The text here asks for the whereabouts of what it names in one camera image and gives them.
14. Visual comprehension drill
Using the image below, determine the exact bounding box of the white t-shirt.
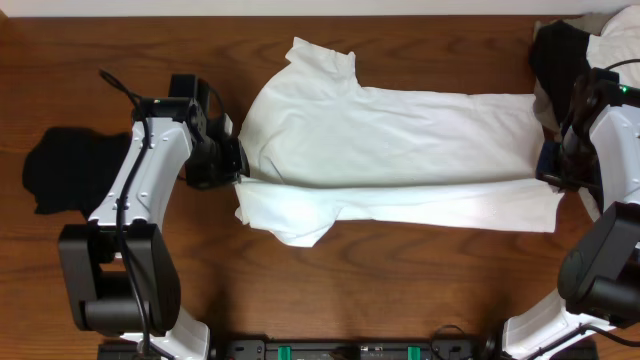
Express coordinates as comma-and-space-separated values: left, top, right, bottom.
236, 38, 561, 247

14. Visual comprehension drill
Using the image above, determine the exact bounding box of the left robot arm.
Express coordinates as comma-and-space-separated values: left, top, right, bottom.
58, 98, 248, 359

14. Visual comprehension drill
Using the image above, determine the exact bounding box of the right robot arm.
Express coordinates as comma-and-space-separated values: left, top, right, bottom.
480, 67, 639, 359

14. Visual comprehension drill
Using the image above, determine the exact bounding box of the black garment in pile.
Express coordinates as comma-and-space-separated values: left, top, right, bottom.
528, 21, 590, 132

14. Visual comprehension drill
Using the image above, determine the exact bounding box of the white printed garment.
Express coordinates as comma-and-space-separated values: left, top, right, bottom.
585, 5, 640, 91

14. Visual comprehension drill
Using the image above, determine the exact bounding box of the folded black garment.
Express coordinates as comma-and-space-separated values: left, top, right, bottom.
22, 127, 131, 218

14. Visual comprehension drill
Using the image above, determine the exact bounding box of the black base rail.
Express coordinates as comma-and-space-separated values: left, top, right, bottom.
96, 332, 600, 360

